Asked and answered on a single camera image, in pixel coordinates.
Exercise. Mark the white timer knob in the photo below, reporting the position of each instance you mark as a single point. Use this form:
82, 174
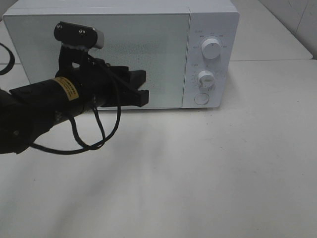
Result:
205, 79

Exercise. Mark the round door release button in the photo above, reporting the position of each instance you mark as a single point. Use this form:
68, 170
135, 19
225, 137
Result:
201, 99

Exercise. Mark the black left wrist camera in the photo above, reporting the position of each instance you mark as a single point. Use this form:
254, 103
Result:
76, 35

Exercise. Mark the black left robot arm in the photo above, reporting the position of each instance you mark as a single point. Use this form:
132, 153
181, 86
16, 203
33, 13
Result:
28, 112

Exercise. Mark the white microwave oven body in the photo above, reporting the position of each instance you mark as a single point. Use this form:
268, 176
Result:
207, 18

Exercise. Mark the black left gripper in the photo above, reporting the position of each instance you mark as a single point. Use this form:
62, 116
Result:
96, 79

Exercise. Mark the white microwave door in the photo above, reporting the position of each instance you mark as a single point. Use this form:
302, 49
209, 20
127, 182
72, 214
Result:
154, 43

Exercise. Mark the white upper power knob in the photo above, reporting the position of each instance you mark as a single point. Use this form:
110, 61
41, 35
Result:
211, 48

